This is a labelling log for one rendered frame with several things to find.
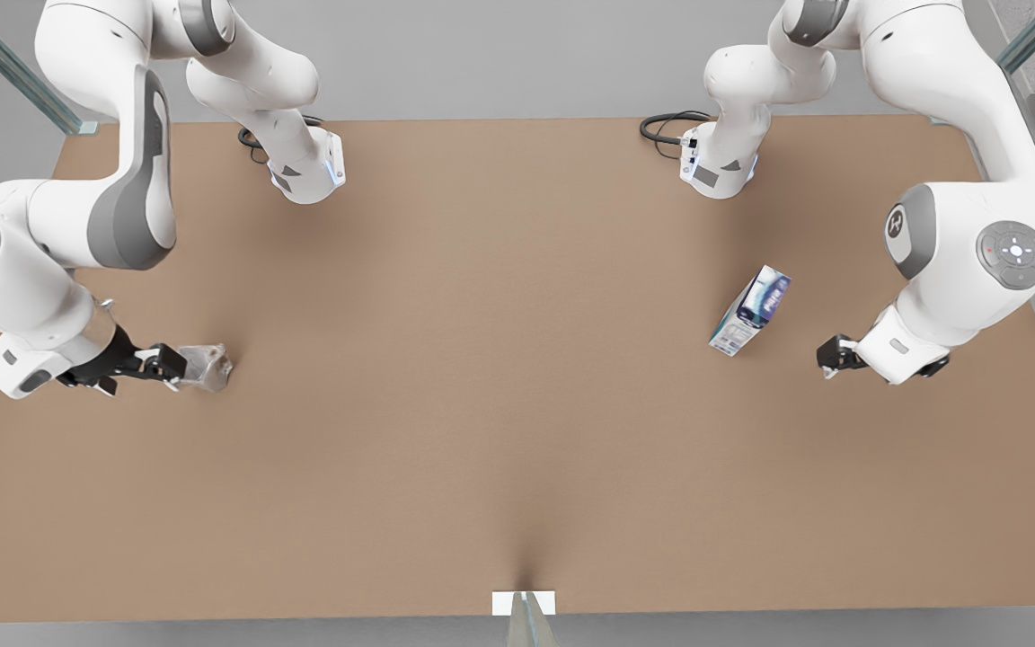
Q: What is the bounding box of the white post foot plate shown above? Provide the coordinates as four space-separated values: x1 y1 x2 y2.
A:
491 590 557 617

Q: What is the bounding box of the black cable loop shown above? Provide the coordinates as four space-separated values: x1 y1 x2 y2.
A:
237 114 326 168
639 110 716 162

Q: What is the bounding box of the blue and white carton box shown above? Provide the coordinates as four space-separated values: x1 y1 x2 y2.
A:
708 264 792 359

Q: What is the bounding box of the clear grey glass cup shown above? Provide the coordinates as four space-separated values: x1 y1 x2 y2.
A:
178 343 234 394

